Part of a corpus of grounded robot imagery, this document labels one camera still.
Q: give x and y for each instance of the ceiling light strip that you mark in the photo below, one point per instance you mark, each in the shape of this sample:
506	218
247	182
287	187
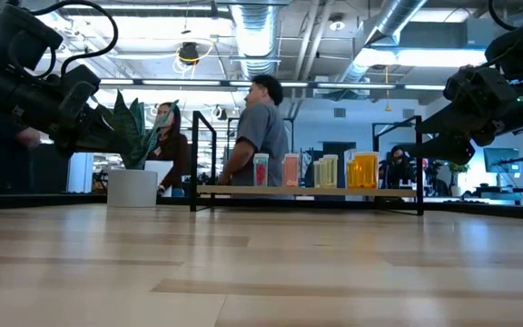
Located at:
425	87
180	82

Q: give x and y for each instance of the wooden shelf with black legs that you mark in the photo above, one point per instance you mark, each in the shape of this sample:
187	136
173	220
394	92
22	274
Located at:
225	190

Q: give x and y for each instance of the pink pill bottle white cap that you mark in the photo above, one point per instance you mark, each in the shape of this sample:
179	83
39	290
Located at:
291	170

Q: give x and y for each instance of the large ceiling light panel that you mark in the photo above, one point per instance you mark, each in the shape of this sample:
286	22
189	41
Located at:
425	58

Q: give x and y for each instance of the background black robot arm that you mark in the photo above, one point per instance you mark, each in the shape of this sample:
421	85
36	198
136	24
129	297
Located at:
438	179

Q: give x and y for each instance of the black partition panel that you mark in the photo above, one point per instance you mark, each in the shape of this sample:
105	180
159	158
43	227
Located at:
48	170

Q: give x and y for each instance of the white building column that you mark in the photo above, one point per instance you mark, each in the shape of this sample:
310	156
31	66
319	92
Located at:
80	172

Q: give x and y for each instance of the grey wall monitor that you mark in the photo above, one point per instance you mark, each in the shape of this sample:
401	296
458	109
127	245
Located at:
502	160

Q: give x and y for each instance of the snake plant in white pot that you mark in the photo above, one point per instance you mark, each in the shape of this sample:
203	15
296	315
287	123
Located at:
132	188

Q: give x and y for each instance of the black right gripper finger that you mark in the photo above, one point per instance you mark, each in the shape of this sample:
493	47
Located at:
447	136

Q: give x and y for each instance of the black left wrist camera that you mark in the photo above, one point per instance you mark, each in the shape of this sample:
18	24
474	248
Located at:
16	36

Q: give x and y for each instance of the ribbed silver ceiling duct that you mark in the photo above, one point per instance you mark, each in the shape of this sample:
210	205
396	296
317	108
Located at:
254	41

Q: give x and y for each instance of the black overhead camera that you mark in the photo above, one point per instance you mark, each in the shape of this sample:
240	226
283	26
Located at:
189	52

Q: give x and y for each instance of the black aluminium table frame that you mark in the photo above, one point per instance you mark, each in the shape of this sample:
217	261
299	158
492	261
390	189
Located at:
84	199

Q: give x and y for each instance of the black metal rack frame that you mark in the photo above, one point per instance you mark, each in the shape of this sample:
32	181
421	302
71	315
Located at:
381	131

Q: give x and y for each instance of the orange pill bottle white cap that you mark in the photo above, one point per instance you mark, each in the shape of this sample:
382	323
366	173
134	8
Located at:
367	170
351	175

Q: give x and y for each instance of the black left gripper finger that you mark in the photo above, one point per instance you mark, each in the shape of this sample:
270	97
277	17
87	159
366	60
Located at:
98	138

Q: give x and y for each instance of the small potted plant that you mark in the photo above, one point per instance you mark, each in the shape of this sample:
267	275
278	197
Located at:
457	170

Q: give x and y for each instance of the yellow-green pill bottle white cap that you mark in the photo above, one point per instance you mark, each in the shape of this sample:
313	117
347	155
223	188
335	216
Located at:
330	170
318	175

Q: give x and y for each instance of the blue pill bottle red pills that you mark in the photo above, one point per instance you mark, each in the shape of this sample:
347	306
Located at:
260	170

